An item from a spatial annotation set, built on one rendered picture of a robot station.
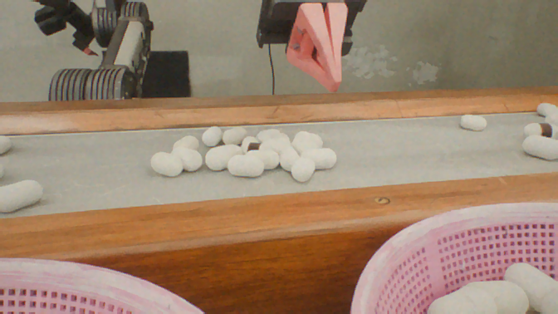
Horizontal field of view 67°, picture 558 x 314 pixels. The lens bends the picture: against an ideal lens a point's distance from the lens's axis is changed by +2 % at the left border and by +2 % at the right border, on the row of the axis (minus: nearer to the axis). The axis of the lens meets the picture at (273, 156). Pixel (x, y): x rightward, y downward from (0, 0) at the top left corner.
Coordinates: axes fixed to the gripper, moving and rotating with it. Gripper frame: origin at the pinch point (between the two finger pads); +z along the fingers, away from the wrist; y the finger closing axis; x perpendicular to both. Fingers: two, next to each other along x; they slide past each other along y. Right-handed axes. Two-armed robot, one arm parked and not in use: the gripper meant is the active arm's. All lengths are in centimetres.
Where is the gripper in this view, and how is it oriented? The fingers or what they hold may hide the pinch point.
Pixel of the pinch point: (333, 80)
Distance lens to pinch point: 39.0
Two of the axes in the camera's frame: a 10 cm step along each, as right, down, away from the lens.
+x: -1.7, 5.5, 8.2
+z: 2.1, 8.3, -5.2
